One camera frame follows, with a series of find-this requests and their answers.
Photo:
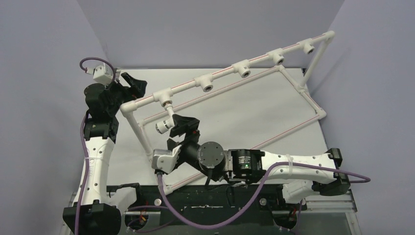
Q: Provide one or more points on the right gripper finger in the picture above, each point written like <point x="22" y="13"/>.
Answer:
<point x="174" y="132"/>
<point x="183" y="125"/>

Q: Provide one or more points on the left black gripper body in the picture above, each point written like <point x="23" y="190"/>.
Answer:
<point x="114" y="90"/>

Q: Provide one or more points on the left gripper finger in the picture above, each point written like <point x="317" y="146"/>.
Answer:
<point x="137" y="87"/>
<point x="127" y="97"/>

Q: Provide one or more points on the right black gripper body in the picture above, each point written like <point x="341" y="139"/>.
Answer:
<point x="181" y="136"/>

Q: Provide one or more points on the white plastic water faucet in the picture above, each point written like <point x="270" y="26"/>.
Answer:
<point x="163" y="126"/>

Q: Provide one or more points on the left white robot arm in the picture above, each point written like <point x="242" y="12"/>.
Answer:
<point x="94" y="212"/>

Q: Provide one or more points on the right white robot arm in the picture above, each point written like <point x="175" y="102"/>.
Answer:
<point x="304" y="175"/>

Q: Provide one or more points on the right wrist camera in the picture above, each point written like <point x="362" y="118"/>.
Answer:
<point x="165" y="160"/>

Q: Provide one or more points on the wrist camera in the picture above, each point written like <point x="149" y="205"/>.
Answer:
<point x="165" y="160"/>
<point x="103" y="74"/>

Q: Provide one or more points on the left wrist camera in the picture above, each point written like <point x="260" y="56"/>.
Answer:
<point x="103" y="74"/>

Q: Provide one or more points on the white PVC pipe frame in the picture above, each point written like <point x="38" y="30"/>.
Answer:
<point x="261" y="103"/>

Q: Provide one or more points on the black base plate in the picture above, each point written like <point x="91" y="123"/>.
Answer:
<point x="208" y="207"/>

